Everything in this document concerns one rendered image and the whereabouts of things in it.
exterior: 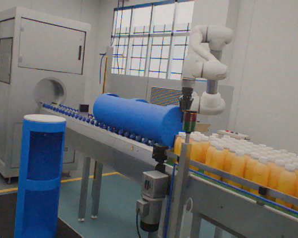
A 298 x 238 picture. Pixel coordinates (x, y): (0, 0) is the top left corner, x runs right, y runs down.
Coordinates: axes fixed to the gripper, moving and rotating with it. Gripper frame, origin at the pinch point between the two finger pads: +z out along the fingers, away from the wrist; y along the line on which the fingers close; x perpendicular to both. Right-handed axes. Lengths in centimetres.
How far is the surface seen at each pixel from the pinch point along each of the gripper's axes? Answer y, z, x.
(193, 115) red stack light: -39, -7, -42
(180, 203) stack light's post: -39, 36, -41
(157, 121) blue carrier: -15.9, 4.1, 7.8
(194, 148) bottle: -16.6, 13.3, -26.5
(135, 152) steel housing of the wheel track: -15.3, 30.2, 27.5
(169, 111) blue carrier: -10.0, -3.3, 4.0
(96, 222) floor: 2, 116, 95
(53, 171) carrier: -53, 56, 77
